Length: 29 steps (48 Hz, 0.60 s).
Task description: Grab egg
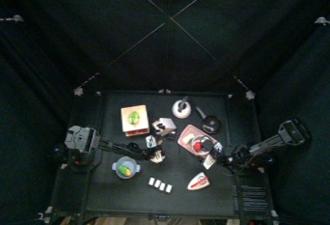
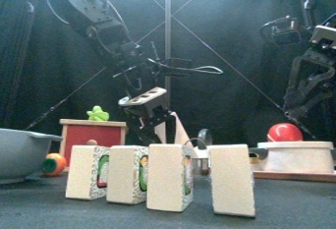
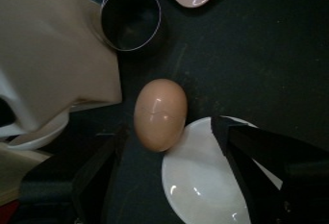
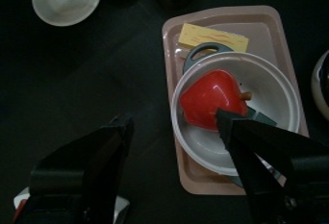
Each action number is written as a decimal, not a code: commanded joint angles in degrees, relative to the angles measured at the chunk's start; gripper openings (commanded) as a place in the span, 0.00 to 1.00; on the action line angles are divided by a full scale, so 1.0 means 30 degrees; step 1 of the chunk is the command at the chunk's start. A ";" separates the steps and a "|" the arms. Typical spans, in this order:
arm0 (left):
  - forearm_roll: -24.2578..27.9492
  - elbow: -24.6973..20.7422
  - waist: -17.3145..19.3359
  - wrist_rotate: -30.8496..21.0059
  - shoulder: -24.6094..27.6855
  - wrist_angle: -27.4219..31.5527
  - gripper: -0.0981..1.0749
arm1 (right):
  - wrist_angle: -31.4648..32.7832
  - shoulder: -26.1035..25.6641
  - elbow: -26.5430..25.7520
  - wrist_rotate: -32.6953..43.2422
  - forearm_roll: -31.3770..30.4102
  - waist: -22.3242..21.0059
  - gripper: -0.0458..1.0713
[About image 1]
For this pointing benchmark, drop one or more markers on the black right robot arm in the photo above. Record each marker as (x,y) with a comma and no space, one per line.
(274,142)

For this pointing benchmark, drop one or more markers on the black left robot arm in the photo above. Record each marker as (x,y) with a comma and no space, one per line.
(82,140)

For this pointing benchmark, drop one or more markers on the white card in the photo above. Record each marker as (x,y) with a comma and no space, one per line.
(209,162)

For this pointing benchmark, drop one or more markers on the white patterned toy carton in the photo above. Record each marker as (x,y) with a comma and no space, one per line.
(150,141)

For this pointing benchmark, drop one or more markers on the small white blue toy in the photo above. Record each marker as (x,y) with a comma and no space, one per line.
(218,146)

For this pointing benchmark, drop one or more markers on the white toy pot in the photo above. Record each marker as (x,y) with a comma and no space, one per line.
(207,143)

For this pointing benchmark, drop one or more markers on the white sushi toy block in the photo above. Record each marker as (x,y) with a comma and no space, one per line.
(163,186)
(157,183)
(169,188)
(151,181)

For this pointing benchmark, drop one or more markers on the red toy ball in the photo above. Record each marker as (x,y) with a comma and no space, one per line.
(198,146)

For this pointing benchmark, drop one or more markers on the white red wedge toy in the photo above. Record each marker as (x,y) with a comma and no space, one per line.
(198,182)

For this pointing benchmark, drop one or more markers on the green yellow toy vegetable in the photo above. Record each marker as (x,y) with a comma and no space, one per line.
(125,170)

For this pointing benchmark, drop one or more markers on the grey toy bowl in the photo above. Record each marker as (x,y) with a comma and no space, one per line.
(117,167)

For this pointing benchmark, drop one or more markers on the red wooden box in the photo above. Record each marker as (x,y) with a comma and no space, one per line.
(127,127)

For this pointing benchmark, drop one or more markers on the white toy kettle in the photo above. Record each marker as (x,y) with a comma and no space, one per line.
(181,109)

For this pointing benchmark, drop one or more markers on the silver frame bracket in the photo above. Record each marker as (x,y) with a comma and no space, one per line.
(78,90)
(18,18)
(250,94)
(321,20)

